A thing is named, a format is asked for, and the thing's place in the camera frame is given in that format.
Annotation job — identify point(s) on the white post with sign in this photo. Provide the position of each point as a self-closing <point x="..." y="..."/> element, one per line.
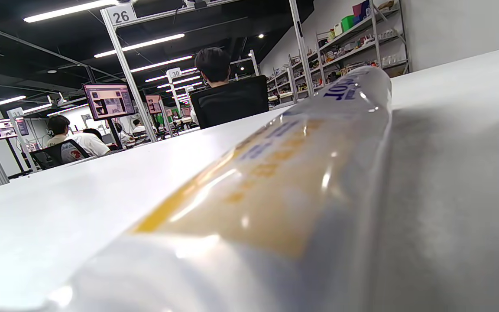
<point x="128" y="73"/>

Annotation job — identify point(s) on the wide monitor purple frame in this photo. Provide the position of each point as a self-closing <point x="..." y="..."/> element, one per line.
<point x="2" y="129"/>

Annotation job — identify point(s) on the plain white post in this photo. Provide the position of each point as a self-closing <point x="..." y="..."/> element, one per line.
<point x="301" y="47"/>

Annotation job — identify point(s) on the black high back chair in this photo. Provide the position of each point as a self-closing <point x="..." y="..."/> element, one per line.
<point x="232" y="104"/>

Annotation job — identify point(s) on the grey metal storage shelving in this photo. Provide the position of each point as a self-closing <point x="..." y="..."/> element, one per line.
<point x="353" y="39"/>

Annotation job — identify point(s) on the ceiling light strip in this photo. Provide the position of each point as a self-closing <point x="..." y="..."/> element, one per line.
<point x="141" y="44"/>
<point x="67" y="9"/>
<point x="160" y="63"/>

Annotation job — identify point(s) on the small pink monitor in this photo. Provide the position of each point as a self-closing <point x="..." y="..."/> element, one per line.
<point x="154" y="104"/>

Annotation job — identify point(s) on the large monitor on stand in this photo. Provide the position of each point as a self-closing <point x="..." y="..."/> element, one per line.
<point x="108" y="101"/>

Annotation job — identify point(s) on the black chair with print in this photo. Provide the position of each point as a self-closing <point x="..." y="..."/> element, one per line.
<point x="59" y="154"/>

